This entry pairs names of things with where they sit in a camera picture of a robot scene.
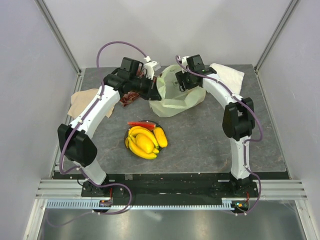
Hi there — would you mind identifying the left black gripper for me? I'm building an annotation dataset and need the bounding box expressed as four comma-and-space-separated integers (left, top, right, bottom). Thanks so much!
130, 74, 162, 102

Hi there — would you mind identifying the pale green plastic bag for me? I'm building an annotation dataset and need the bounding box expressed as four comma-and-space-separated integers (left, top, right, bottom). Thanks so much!
149, 65, 206, 118

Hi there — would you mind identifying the red watermelon slice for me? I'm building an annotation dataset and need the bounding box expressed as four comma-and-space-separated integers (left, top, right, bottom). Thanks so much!
127, 121, 157, 131

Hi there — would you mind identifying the yellow banana bunch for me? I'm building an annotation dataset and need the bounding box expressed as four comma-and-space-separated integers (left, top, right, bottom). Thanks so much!
128, 126, 159, 149
125, 137, 160, 160

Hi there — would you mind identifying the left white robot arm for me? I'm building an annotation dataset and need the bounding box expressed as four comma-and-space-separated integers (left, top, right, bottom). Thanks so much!
57, 57, 161, 197

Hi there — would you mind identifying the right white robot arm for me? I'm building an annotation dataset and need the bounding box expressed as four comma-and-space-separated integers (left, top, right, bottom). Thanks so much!
175, 54, 255, 197

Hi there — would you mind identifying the red plaid cloth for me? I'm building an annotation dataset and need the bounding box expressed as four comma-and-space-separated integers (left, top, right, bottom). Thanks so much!
120, 71, 146, 107

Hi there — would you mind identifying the white folded towel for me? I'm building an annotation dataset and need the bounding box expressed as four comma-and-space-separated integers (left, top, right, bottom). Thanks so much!
210, 63, 245, 95

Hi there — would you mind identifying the blue ceramic plate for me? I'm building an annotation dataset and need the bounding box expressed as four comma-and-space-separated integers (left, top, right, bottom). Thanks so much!
124, 120, 168, 160

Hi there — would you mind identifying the beige cloth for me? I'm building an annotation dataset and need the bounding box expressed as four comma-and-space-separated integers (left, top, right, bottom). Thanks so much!
66, 87, 113, 119

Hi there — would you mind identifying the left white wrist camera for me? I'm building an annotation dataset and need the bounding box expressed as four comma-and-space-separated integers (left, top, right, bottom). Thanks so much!
141, 56, 161, 80

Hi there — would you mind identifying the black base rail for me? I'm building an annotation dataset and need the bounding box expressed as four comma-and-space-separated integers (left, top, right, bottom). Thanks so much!
81, 173, 259, 205

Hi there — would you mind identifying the white slotted cable duct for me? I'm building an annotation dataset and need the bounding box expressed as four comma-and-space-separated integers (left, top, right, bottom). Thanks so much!
46, 198, 236, 211

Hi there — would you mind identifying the right aluminium frame post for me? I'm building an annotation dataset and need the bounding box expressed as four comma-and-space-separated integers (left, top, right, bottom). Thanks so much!
253, 0, 301, 73

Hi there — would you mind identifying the aluminium frame post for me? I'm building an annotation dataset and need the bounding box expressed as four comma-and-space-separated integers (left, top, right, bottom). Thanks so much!
253, 0, 301, 73
34, 0, 83, 76

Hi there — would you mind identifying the left aluminium frame post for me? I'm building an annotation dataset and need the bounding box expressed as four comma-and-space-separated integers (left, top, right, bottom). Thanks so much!
34, 0, 83, 76

